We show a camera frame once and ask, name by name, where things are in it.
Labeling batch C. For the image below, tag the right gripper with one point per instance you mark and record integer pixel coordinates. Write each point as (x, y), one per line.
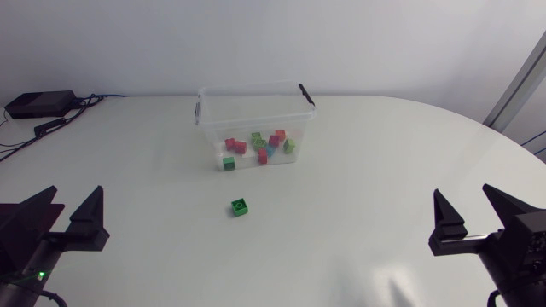
(507, 268)

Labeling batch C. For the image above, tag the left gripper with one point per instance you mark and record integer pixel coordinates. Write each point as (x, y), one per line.
(40, 260)

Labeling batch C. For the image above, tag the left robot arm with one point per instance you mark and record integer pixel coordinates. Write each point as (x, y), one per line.
(13, 296)

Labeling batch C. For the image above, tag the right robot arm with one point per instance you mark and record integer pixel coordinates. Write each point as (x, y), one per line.
(526, 300)

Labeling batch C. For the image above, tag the clear plastic container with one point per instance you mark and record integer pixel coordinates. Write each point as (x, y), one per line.
(256, 115)

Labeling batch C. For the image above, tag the black power brick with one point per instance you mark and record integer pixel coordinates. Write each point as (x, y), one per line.
(40, 103)

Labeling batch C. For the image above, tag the green toy brick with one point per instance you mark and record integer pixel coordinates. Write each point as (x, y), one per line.
(259, 143)
(229, 163)
(256, 135)
(288, 146)
(239, 207)

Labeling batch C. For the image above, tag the red toy brick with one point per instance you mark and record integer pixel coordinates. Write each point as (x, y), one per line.
(241, 147)
(274, 141)
(262, 156)
(230, 143)
(280, 134)

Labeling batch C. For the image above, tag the blue toy brick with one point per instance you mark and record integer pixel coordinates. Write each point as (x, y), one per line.
(270, 151)

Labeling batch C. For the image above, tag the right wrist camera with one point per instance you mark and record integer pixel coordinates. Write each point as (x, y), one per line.
(529, 239)

